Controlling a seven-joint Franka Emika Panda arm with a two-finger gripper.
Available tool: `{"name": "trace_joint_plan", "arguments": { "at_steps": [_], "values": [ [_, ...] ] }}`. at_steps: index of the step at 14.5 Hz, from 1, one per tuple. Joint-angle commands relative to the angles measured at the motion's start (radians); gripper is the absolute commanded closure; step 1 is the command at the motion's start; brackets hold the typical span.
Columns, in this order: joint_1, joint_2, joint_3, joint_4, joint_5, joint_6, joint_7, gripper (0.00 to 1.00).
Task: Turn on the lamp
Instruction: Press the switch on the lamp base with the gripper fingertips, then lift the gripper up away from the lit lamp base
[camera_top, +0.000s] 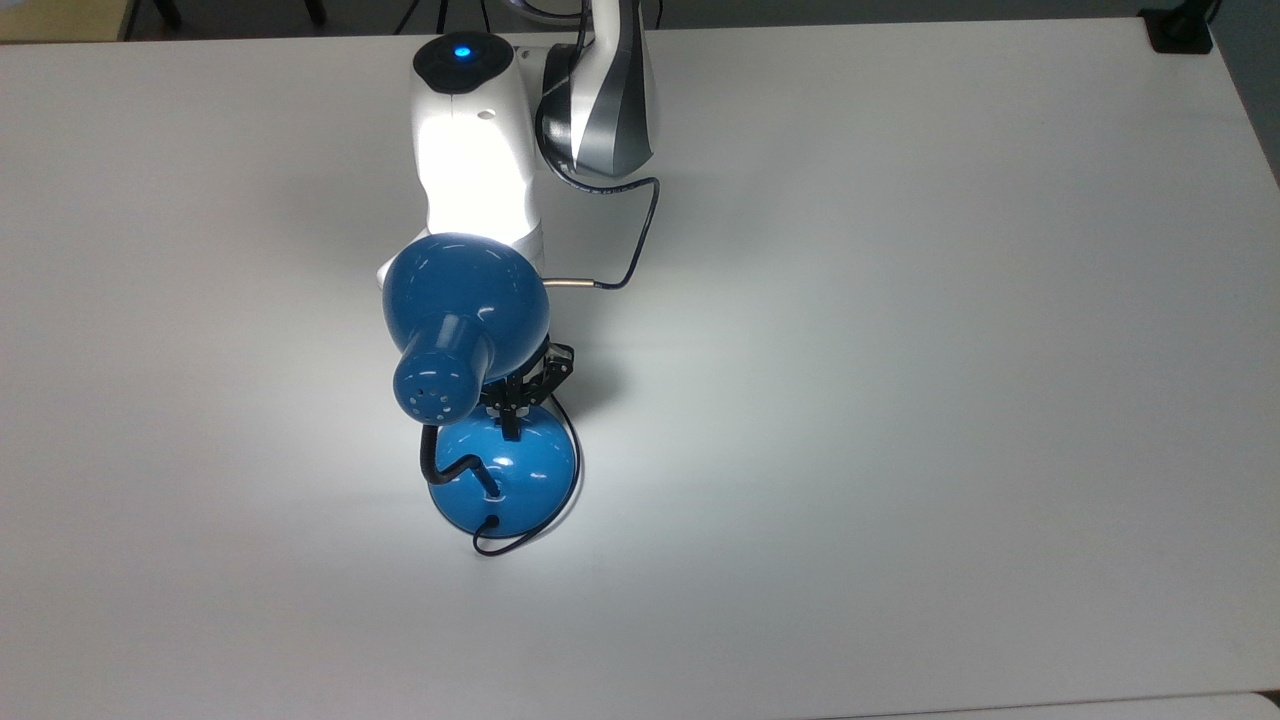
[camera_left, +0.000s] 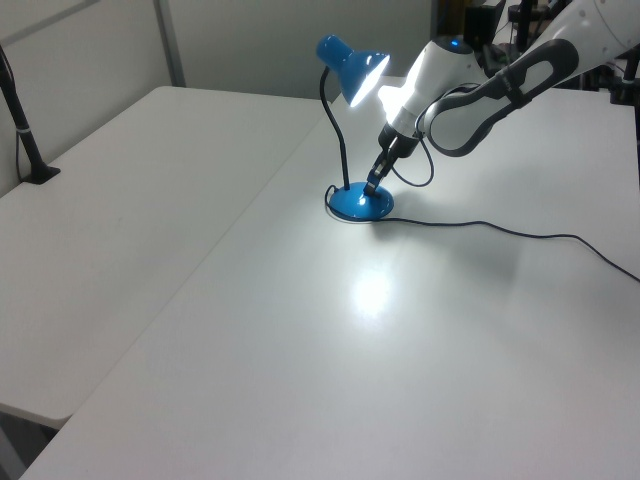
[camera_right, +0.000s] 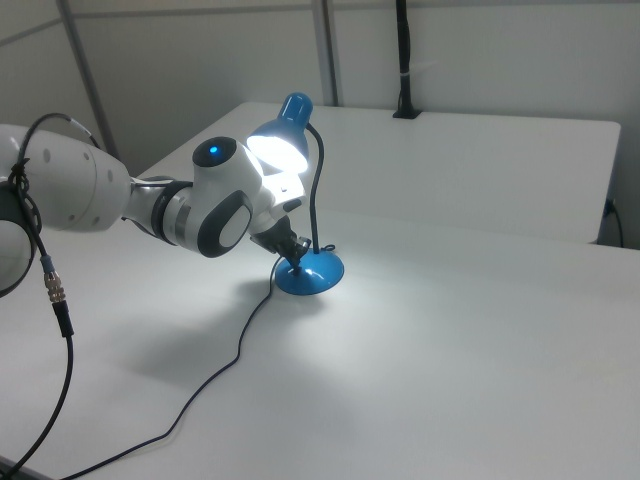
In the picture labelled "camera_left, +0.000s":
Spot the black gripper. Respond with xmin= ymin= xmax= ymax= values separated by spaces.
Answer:
xmin=365 ymin=122 xmax=418 ymax=196

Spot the blue gooseneck desk lamp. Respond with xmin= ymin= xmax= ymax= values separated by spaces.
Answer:
xmin=315 ymin=34 xmax=396 ymax=222

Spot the dark background cabinet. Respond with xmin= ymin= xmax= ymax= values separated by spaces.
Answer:
xmin=462 ymin=2 xmax=506 ymax=49

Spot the thin black background pole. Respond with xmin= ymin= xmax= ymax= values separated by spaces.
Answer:
xmin=510 ymin=0 xmax=534 ymax=49

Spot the black clamp pole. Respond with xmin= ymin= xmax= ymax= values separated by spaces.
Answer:
xmin=607 ymin=43 xmax=640 ymax=106

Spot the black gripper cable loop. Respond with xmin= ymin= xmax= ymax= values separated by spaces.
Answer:
xmin=389 ymin=133 xmax=436 ymax=189

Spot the black lamp power cord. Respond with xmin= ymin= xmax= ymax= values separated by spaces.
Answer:
xmin=323 ymin=184 xmax=640 ymax=281

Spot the grey partition frame post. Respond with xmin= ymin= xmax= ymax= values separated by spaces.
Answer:
xmin=152 ymin=0 xmax=187 ymax=88

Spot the black camera stand pole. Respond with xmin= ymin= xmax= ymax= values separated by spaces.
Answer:
xmin=0 ymin=43 xmax=62 ymax=186

